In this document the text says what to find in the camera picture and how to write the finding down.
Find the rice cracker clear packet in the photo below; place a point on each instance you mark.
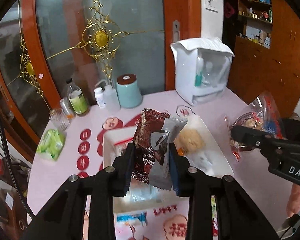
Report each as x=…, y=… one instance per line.
x=191, y=141

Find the white zip pouch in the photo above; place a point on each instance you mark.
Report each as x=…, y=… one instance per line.
x=190, y=80

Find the white pill bottle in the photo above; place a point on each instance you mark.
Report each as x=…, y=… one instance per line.
x=100, y=98

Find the ribbed glass cup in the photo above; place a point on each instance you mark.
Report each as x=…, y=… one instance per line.
x=59, y=120

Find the small gold door ornament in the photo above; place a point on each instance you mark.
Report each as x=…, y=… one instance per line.
x=30, y=67

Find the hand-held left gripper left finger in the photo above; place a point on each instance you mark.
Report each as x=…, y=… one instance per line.
x=130, y=166

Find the white wash bottle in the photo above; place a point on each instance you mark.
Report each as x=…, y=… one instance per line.
x=111, y=100

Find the green snack packet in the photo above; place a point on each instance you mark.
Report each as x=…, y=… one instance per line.
x=214, y=212

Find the pink printed table cover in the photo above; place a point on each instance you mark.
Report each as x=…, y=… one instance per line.
x=155, y=101

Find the orange framed glass door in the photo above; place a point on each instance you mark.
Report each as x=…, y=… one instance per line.
x=65, y=25

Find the nut cluster clear packet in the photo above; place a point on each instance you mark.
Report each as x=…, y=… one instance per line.
x=257, y=115

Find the green label clear bottle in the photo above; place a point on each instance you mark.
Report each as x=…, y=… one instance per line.
x=77, y=102

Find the blue white snack packet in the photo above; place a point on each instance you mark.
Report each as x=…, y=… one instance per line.
x=131, y=219

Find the teal lidded cup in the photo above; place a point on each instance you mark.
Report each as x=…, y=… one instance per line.
x=128, y=92

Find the white plastic tray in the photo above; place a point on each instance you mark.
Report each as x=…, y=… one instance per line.
x=110, y=137

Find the green tissue pack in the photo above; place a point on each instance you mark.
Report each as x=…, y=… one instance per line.
x=51, y=143

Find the small clear jar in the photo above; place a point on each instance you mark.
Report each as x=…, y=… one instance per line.
x=66, y=107

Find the large gold door ornament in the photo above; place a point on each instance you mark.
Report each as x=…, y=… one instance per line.
x=101, y=37

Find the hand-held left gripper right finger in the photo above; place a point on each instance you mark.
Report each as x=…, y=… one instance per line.
x=173, y=172

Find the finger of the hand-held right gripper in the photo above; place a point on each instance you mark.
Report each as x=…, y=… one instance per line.
x=250, y=136

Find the brown patterned snack packet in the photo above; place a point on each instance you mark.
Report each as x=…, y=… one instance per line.
x=147, y=135

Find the wooden shelf cabinet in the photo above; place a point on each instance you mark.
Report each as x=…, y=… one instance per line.
x=270, y=67

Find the person's right hand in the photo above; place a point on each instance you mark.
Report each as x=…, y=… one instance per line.
x=295, y=201

